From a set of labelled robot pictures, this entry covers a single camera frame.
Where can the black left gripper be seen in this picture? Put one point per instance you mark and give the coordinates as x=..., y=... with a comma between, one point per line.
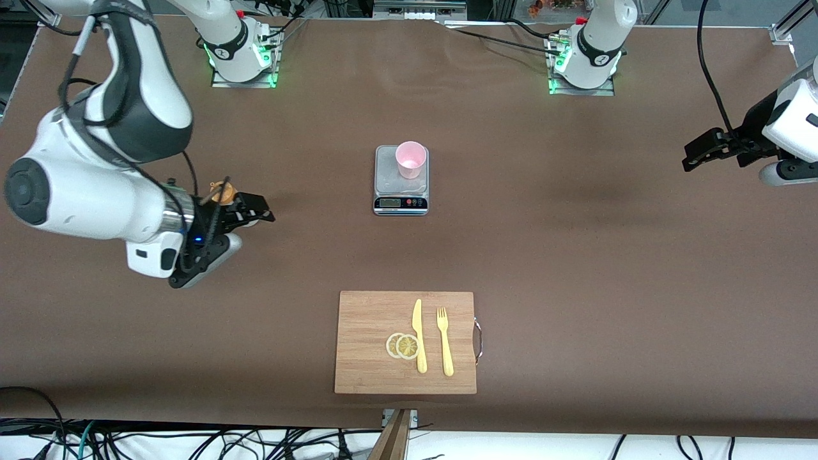
x=749, y=131

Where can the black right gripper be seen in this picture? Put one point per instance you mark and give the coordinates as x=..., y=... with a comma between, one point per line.
x=209, y=222

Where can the translucent squeeze bottle orange cap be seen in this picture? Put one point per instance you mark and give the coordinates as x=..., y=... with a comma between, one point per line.
x=223, y=191

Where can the pink plastic cup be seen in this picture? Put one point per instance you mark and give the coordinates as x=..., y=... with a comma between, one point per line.
x=409, y=167

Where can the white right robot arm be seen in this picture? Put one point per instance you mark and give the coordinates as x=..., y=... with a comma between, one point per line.
x=96, y=198

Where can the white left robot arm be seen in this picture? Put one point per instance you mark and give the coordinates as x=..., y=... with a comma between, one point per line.
x=597, y=45

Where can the silver digital kitchen scale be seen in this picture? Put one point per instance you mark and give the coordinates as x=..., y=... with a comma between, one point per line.
x=386, y=182

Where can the lemon slice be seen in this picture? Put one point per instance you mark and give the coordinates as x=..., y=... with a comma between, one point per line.
x=391, y=345
x=407, y=347

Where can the wooden cutting board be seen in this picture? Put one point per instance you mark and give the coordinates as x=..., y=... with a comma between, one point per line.
x=364, y=370

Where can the brown table cover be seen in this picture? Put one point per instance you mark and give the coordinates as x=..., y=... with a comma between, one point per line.
x=447, y=255

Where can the yellow plastic knife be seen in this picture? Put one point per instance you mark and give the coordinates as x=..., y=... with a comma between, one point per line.
x=421, y=358

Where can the yellow plastic fork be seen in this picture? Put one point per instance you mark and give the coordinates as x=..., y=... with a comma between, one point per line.
x=447, y=358

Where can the white power strip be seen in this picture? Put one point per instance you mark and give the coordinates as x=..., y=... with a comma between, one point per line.
x=418, y=14

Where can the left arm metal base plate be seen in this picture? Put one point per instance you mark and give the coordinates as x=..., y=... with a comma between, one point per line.
x=607, y=91

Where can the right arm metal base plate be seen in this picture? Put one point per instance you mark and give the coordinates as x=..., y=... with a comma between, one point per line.
x=255, y=83

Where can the aluminium frame corner bracket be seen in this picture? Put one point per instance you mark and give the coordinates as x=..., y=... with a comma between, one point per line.
x=781, y=33

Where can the small metal bracket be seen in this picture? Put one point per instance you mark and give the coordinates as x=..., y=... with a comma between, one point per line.
x=414, y=418

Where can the wooden post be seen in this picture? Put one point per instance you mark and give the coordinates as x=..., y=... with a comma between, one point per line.
x=393, y=444

